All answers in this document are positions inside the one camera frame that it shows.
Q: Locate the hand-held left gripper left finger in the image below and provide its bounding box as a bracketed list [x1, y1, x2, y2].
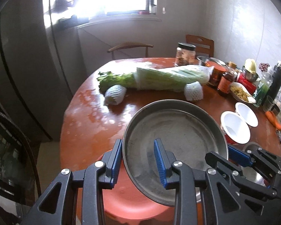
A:
[21, 139, 123, 225]

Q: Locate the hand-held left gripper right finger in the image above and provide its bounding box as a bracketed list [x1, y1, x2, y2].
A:
[153, 138, 256, 225]

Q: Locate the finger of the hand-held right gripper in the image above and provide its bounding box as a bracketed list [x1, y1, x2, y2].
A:
[228, 145, 281, 188]
[205, 151, 279, 200]

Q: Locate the large steel bowl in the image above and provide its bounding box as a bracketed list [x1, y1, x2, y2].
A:
[242, 142, 275, 188]

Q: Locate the round steel plate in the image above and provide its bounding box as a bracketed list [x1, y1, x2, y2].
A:
[122, 100, 229, 208]

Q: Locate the orange plastic plate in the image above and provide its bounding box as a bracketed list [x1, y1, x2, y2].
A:
[97, 155, 178, 224]

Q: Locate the carrot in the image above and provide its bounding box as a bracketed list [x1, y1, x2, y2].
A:
[265, 111, 281, 130]

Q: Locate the clear plastic cup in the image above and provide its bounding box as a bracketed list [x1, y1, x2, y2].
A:
[263, 95, 275, 112]

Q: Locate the white dish of food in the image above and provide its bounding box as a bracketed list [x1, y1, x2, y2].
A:
[229, 82, 257, 104]

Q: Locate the green dish soap bottle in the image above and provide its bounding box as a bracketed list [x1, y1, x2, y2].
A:
[253, 71, 272, 106]

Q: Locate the foam net wrapped fruit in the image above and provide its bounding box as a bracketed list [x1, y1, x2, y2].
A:
[104, 85, 127, 106]
[185, 81, 204, 102]

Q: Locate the sauce bottle orange cap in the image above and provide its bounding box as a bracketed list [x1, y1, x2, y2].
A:
[217, 61, 238, 98]

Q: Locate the red tissue box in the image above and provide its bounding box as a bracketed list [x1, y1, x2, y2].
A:
[236, 73, 258, 92]

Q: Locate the steel mixing bowl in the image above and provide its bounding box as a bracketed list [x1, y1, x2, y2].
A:
[242, 66, 259, 81]

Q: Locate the black thermos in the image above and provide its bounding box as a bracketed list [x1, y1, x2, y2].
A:
[266, 62, 281, 101]

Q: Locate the sauce jar red lid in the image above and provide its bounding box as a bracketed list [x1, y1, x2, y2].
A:
[207, 64, 226, 88]

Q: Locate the bagged celery bunch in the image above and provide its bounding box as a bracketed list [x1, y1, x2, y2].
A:
[133, 65, 214, 91]

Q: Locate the green leafy lettuce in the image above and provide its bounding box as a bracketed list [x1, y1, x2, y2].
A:
[97, 71, 137, 92]

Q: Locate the small steel bowl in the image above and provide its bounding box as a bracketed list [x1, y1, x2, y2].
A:
[197, 56, 213, 66]

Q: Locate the glass jar black lid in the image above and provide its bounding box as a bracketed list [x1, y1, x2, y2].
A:
[175, 42, 197, 66]

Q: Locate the wooden chair orange backrest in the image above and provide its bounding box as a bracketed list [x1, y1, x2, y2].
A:
[185, 34, 214, 58]

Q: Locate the curved wooden armchair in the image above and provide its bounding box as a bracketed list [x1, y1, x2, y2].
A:
[107, 42, 154, 60]

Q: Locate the grey refrigerator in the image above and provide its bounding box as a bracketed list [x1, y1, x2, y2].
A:
[0, 0, 89, 143]

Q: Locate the black cable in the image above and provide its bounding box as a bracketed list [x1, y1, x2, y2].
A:
[0, 106, 41, 197]

